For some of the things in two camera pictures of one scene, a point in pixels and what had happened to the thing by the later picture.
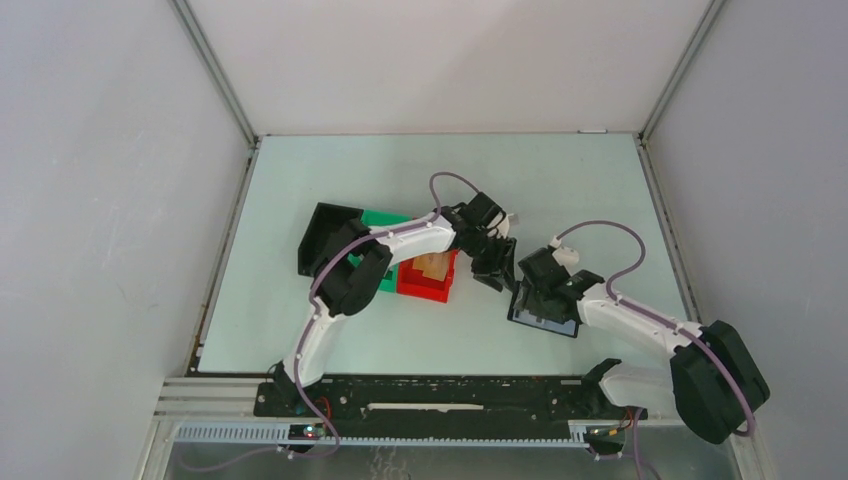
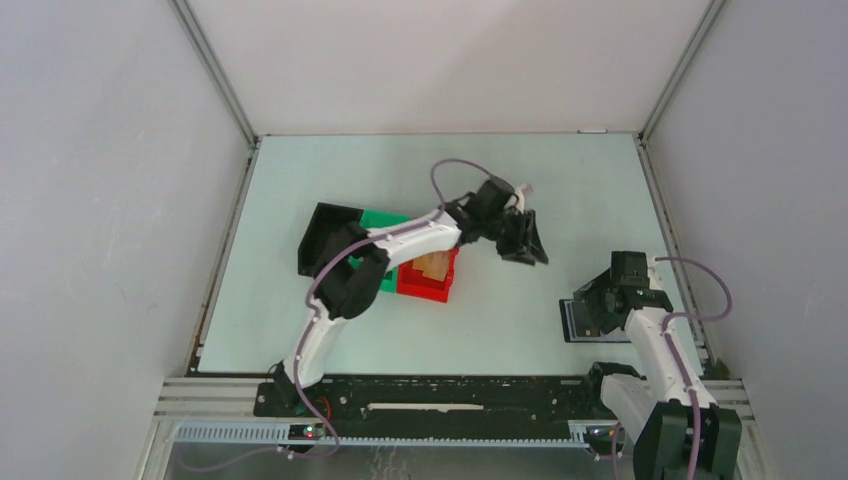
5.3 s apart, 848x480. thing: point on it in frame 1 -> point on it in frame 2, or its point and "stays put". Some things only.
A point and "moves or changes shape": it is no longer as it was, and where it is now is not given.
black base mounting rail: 428,399 stays put
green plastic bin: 373,217 stays put
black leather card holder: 519,313 moves or changes shape
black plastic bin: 313,249 stays put
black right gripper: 530,301 -> 590,292
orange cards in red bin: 433,265 stays put
